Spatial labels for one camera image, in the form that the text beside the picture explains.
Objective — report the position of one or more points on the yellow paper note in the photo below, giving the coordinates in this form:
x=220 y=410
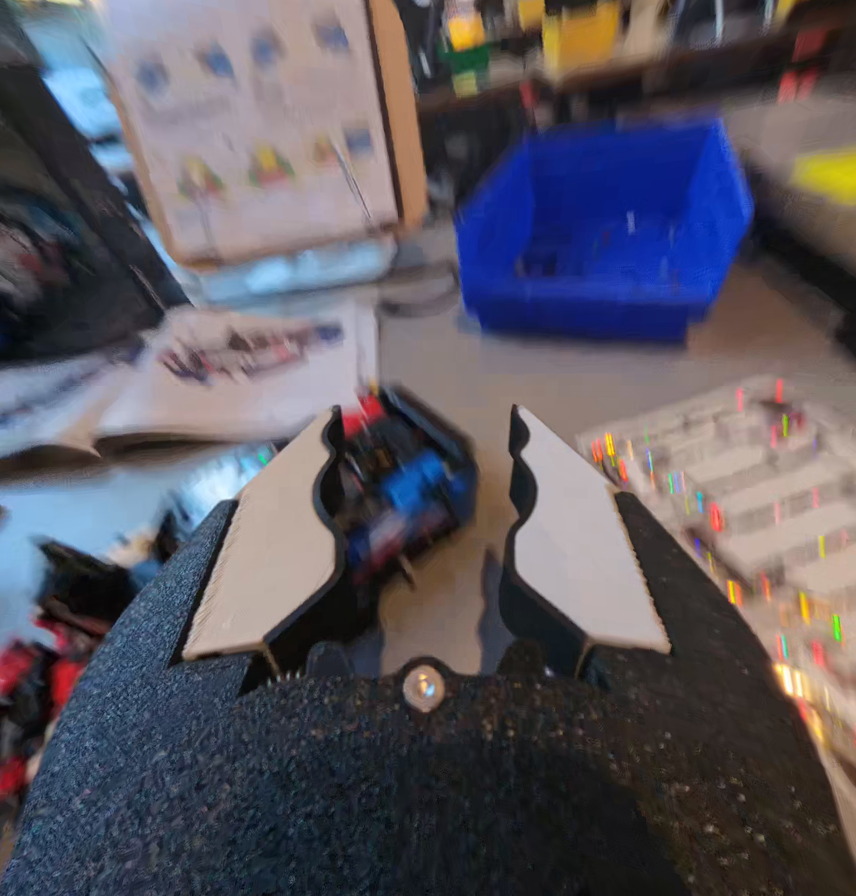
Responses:
x=837 y=175

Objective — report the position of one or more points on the clear plastic bag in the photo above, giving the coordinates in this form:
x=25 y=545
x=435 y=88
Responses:
x=295 y=273

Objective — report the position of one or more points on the yellow box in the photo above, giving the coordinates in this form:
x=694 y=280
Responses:
x=582 y=31

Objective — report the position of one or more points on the toy brick race car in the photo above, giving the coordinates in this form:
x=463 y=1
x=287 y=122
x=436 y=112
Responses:
x=414 y=483

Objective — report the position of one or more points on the grey background table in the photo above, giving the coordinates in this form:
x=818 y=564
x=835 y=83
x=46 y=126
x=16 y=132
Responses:
x=805 y=231

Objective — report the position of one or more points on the open instruction booklet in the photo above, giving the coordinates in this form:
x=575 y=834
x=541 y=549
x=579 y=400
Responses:
x=246 y=392

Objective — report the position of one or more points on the blue plastic bin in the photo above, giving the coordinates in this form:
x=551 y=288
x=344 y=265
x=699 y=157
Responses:
x=596 y=280

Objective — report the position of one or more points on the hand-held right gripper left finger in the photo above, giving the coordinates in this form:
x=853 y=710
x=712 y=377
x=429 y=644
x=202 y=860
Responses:
x=281 y=546

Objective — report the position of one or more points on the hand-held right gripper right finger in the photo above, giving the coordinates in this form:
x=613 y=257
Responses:
x=582 y=560

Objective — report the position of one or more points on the holographic sticker sheet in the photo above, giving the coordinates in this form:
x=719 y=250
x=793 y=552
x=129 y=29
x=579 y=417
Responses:
x=770 y=504

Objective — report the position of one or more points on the cluttered wooden workbench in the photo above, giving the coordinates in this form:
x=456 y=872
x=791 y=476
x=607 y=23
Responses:
x=652 y=49

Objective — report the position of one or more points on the instruction sheet on stand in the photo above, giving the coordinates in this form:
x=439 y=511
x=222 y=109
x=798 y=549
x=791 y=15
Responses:
x=260 y=140

